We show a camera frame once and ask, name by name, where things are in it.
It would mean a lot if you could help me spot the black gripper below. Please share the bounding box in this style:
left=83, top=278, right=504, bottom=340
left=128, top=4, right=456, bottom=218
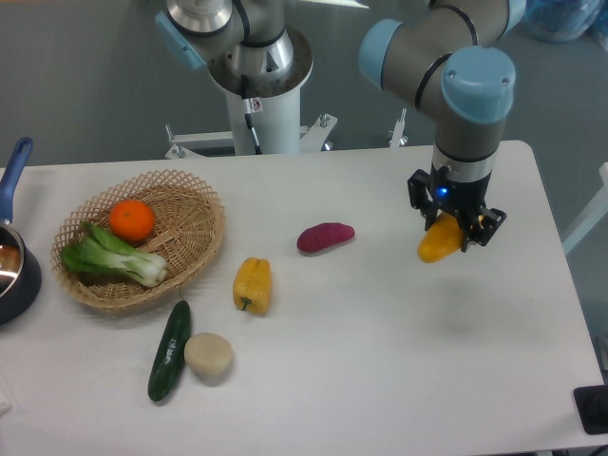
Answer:
left=408, top=151, right=507, bottom=253

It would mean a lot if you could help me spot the yellow mango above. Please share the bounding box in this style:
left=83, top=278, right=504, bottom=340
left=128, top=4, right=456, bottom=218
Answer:
left=417, top=213, right=464, bottom=263

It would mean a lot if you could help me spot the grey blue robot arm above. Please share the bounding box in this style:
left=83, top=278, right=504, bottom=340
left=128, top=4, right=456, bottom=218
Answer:
left=155, top=1, right=525, bottom=249

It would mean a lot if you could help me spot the purple sweet potato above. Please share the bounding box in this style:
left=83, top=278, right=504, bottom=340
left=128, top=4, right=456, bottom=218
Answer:
left=296, top=222, right=355, bottom=255

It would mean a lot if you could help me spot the blue plastic bag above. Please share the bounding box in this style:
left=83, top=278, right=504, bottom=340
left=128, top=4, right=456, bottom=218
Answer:
left=522, top=0, right=605, bottom=43

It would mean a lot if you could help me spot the yellow bell pepper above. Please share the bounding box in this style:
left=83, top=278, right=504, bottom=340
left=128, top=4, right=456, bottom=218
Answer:
left=233, top=257, right=272, bottom=315

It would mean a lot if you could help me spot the black device at edge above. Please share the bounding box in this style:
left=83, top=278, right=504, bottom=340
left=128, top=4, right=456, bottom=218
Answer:
left=573, top=385, right=607, bottom=435

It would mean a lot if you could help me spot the woven wicker basket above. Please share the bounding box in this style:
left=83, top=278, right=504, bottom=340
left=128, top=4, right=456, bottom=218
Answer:
left=51, top=169, right=225, bottom=312

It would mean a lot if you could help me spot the beige round bun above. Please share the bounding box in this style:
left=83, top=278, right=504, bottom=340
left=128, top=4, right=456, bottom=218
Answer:
left=184, top=332, right=234, bottom=377

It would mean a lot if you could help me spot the orange fruit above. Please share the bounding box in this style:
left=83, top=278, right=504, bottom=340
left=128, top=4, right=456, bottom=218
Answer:
left=108, top=199, right=155, bottom=242

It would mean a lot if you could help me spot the green cucumber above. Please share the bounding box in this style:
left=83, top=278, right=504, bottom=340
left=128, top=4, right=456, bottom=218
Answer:
left=147, top=300, right=192, bottom=403

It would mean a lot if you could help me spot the green bok choy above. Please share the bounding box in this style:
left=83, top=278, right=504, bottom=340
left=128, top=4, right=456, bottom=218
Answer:
left=60, top=222, right=168, bottom=288

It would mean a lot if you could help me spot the white frame at right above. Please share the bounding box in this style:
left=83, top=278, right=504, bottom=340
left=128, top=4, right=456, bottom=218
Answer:
left=561, top=162, right=607, bottom=255

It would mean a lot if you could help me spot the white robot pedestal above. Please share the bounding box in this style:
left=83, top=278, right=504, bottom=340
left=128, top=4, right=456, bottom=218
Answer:
left=163, top=85, right=409, bottom=160

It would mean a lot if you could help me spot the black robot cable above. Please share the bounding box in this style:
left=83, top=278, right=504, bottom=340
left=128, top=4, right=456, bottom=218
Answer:
left=239, top=74, right=264, bottom=155

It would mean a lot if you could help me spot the blue handled saucepan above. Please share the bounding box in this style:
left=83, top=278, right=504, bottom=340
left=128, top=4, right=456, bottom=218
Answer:
left=1, top=137, right=42, bottom=325

